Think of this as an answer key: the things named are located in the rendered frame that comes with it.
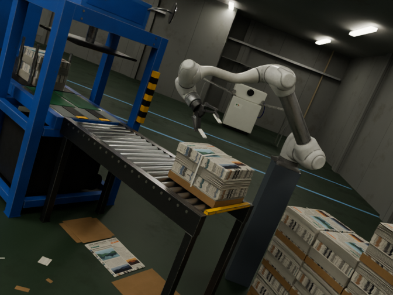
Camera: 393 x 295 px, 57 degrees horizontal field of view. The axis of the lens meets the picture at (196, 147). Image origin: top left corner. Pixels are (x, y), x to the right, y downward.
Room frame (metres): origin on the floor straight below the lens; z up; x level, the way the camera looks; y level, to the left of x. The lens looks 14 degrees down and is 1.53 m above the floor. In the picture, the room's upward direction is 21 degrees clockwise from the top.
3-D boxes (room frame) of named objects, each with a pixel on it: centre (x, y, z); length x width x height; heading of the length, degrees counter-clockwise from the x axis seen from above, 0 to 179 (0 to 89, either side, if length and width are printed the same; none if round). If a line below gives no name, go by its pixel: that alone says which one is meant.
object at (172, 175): (2.12, -0.05, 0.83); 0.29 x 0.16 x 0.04; 143
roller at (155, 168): (2.23, 0.14, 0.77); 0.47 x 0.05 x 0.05; 145
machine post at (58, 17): (2.36, 1.08, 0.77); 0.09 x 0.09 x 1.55; 55
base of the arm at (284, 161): (2.67, -0.65, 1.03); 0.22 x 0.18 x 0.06; 90
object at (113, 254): (2.32, 0.27, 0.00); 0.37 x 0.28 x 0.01; 55
